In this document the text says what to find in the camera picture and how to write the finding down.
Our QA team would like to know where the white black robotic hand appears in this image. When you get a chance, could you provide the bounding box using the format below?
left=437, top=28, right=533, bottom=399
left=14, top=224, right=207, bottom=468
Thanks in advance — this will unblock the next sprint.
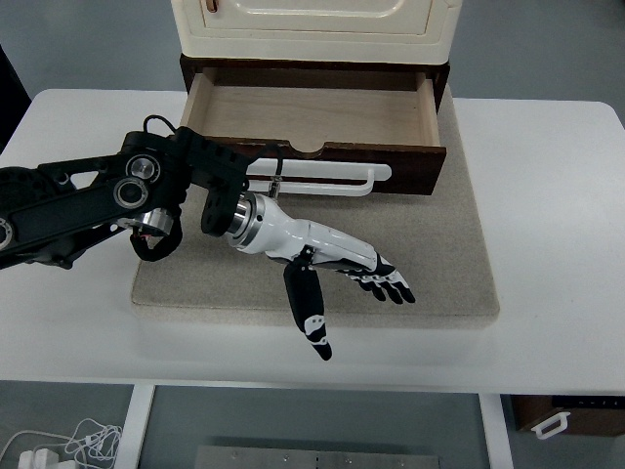
left=228, top=192, right=416, bottom=361

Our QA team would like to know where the dark wooden drawer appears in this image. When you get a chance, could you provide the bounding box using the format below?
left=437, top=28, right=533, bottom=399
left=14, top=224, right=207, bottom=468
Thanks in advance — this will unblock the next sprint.
left=181, top=75, right=446, bottom=195

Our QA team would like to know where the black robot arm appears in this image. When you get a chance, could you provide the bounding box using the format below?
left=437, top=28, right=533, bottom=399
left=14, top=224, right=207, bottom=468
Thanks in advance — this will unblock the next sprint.
left=1, top=126, right=414, bottom=360

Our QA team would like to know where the brown drawer on floor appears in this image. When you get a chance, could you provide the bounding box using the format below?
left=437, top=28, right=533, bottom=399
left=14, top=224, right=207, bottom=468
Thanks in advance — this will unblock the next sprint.
left=511, top=395, right=624, bottom=437

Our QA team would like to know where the cream upper cabinet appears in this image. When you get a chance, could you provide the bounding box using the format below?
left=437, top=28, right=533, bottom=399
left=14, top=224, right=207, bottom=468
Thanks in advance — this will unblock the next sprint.
left=172, top=0, right=462, bottom=64

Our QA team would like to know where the right white table leg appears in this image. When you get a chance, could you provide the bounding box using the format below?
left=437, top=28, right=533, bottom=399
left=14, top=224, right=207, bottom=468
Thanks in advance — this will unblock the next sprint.
left=479, top=394, right=514, bottom=469

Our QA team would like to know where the white table leg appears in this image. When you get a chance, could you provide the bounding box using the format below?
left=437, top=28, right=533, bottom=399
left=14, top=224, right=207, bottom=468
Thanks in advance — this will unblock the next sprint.
left=114, top=384, right=155, bottom=469
left=479, top=394, right=514, bottom=469

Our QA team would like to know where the left white table leg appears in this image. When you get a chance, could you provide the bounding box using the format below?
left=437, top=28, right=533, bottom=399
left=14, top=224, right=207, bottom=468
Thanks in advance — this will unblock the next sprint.
left=114, top=384, right=155, bottom=469

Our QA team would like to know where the white power adapter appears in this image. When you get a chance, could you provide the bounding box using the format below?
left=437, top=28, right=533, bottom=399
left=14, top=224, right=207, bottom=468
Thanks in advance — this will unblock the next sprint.
left=18, top=448, right=60, bottom=469

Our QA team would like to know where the white handle on floor drawer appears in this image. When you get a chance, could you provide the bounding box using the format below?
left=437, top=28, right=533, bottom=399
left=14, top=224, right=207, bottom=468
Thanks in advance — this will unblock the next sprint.
left=530, top=411, right=570, bottom=441

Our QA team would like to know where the white cable bundle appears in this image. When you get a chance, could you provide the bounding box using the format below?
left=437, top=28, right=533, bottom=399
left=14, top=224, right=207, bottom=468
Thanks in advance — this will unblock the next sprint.
left=0, top=417, right=124, bottom=469

